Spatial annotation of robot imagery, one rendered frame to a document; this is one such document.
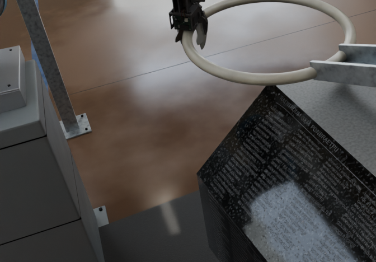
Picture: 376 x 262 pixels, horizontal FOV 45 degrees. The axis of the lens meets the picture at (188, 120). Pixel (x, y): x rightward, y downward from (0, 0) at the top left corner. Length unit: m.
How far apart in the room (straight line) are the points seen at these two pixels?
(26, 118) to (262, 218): 0.71
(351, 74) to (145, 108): 1.83
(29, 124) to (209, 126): 1.37
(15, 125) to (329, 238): 0.88
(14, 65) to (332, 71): 0.96
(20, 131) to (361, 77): 0.91
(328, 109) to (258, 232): 0.35
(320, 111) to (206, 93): 1.71
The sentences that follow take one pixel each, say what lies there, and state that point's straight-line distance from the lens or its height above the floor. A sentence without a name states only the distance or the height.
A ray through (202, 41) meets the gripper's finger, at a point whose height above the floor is 0.92.
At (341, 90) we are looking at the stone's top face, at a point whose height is 0.87.
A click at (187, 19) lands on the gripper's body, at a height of 1.01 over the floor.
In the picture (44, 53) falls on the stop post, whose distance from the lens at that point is 2.49.
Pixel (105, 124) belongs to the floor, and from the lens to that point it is 2.73.
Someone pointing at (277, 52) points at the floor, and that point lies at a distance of 3.16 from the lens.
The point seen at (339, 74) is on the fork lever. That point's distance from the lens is 1.13.
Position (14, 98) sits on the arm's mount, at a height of 0.88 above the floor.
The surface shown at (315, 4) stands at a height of 0.95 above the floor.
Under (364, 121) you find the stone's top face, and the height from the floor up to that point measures 0.87.
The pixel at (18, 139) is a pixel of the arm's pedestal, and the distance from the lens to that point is 1.39.
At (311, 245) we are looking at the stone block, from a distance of 1.05.
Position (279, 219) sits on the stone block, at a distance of 1.11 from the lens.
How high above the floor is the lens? 1.56
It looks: 37 degrees down
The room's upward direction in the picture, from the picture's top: 10 degrees counter-clockwise
